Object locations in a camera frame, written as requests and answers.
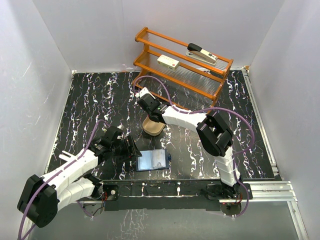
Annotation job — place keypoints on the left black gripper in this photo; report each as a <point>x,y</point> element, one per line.
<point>126,156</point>

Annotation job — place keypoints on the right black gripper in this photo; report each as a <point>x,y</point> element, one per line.
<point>159,103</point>

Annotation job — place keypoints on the blue card holder wallet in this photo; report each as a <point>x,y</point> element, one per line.
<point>144,162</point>

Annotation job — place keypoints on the white VIP credit card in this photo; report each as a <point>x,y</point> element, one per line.
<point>158,158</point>

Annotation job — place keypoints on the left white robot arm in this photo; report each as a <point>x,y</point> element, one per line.
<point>43,196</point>

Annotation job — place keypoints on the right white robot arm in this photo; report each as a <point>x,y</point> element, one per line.
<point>213,133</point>

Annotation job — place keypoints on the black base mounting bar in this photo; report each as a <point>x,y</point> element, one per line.
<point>204,194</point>

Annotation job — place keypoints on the orange wooden three-tier rack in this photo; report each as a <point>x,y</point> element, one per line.
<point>199,77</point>

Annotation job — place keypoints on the white staples box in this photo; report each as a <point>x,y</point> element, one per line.
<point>168,62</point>

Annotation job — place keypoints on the black and beige stapler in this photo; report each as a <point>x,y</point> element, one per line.
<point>198,53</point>

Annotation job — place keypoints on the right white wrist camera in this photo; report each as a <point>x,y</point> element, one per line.
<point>144,91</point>

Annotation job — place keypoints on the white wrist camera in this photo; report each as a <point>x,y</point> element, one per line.
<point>144,91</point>
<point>121,127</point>

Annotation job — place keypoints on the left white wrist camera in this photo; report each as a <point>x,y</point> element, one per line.
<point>121,127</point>

